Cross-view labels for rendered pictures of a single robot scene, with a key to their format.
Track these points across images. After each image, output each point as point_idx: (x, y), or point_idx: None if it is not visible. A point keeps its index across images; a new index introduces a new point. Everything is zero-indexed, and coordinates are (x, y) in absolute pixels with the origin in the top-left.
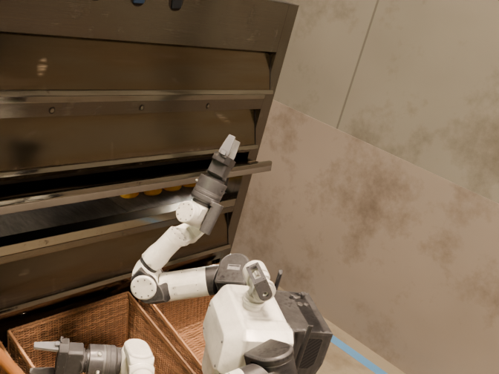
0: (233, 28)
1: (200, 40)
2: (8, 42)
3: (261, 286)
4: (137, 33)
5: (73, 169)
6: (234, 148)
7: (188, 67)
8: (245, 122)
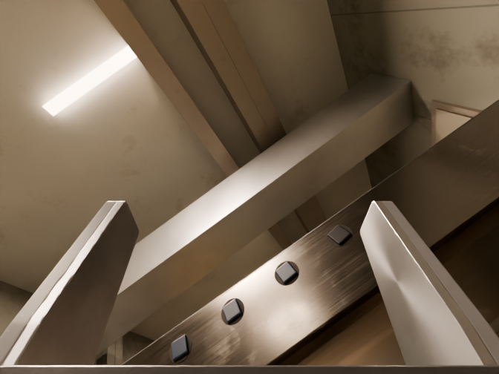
0: (465, 176)
1: (434, 230)
2: None
3: None
4: (323, 307)
5: None
6: (391, 263)
7: (474, 273)
8: None
